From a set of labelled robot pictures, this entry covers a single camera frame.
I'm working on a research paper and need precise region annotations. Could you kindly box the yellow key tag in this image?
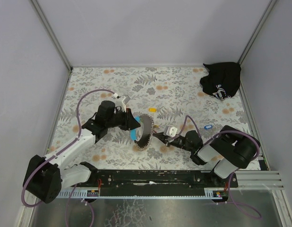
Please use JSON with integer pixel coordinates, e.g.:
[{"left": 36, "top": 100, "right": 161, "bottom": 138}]
[{"left": 149, "top": 108, "right": 157, "bottom": 113}]

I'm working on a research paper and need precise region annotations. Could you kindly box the aluminium frame post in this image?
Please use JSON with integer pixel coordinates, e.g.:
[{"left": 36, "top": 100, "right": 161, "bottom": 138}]
[
  {"left": 29, "top": 0, "right": 72, "bottom": 71},
  {"left": 237, "top": 0, "right": 279, "bottom": 65}
]

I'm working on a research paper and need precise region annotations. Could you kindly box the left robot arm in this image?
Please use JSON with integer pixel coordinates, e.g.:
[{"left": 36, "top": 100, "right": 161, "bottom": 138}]
[{"left": 21, "top": 101, "right": 141, "bottom": 207}]

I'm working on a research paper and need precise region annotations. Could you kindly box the floral table mat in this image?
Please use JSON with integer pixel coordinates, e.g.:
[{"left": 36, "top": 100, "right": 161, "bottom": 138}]
[{"left": 47, "top": 67, "right": 250, "bottom": 170}]

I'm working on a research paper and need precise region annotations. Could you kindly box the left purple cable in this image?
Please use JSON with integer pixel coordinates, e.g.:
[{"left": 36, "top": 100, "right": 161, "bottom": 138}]
[{"left": 20, "top": 87, "right": 118, "bottom": 225}]

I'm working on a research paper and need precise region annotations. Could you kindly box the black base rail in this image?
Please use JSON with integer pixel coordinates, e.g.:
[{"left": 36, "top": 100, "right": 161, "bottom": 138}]
[{"left": 76, "top": 170, "right": 238, "bottom": 196}]

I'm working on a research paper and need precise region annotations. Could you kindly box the purple cable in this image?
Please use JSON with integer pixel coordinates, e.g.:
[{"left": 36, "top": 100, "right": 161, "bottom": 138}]
[
  {"left": 20, "top": 87, "right": 118, "bottom": 225},
  {"left": 175, "top": 115, "right": 264, "bottom": 219}
]

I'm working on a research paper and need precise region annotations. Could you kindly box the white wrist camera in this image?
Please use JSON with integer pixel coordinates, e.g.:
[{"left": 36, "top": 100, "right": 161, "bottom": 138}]
[
  {"left": 113, "top": 93, "right": 131, "bottom": 112},
  {"left": 163, "top": 126, "right": 178, "bottom": 138}
]

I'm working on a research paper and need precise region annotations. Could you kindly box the white cable duct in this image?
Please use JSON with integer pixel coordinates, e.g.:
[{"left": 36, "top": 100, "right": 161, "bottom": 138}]
[{"left": 56, "top": 188, "right": 225, "bottom": 201}]

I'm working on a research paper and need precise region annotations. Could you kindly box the right aluminium frame post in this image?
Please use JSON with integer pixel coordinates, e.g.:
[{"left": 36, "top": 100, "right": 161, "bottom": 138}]
[{"left": 237, "top": 0, "right": 279, "bottom": 65}]

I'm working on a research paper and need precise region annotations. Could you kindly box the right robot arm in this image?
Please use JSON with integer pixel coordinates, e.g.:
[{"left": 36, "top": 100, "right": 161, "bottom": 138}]
[{"left": 153, "top": 125, "right": 261, "bottom": 179}]

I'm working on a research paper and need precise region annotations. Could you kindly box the blue keyring handle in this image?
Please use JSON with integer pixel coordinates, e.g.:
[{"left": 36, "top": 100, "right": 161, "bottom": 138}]
[{"left": 130, "top": 116, "right": 142, "bottom": 141}]

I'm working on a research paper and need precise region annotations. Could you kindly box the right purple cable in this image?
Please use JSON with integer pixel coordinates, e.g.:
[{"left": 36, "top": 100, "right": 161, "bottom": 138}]
[{"left": 175, "top": 115, "right": 264, "bottom": 219}]

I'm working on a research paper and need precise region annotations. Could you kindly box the black cloth bag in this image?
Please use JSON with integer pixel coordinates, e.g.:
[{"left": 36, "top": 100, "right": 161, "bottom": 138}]
[{"left": 200, "top": 62, "right": 241, "bottom": 100}]

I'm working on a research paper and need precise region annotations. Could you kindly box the left aluminium frame post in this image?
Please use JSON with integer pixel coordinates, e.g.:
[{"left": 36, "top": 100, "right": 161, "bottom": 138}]
[{"left": 29, "top": 0, "right": 72, "bottom": 71}]

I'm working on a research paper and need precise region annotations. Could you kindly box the blue key tag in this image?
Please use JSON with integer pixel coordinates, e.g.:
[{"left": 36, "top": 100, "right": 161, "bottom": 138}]
[{"left": 204, "top": 124, "right": 213, "bottom": 130}]

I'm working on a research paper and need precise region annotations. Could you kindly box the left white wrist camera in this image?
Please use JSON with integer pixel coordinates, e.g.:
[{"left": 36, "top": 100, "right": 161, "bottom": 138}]
[{"left": 113, "top": 93, "right": 131, "bottom": 112}]

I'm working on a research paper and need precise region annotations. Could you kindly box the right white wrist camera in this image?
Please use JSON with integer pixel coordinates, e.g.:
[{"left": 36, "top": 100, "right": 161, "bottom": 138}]
[{"left": 163, "top": 126, "right": 178, "bottom": 138}]

